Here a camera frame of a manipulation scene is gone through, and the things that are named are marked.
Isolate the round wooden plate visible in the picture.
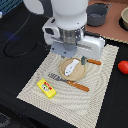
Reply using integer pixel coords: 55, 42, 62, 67
59, 58, 87, 81

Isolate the brown stove board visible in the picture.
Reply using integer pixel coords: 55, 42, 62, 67
86, 2, 128, 43

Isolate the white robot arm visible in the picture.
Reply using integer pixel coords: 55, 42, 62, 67
23, 0, 105, 64

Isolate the large grey pot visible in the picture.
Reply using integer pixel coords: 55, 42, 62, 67
86, 3, 111, 27

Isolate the blue wire basket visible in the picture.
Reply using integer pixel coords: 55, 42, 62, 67
0, 0, 22, 15

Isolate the black cable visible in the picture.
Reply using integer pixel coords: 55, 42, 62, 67
2, 11, 51, 58

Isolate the knife with wooden handle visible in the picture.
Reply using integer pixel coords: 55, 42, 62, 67
86, 59, 102, 65

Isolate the yellow butter box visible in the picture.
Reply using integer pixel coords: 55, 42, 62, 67
37, 79, 56, 99

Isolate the beige woven placemat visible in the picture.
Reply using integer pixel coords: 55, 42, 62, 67
18, 45, 118, 128

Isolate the fork with wooden handle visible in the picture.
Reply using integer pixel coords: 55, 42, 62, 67
48, 73, 89, 92

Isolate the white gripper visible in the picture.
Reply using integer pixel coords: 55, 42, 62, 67
42, 18, 105, 65

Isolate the red toy tomato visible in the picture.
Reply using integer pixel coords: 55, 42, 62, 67
118, 61, 128, 74

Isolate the beige bowl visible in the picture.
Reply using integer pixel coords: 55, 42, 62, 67
121, 7, 128, 30

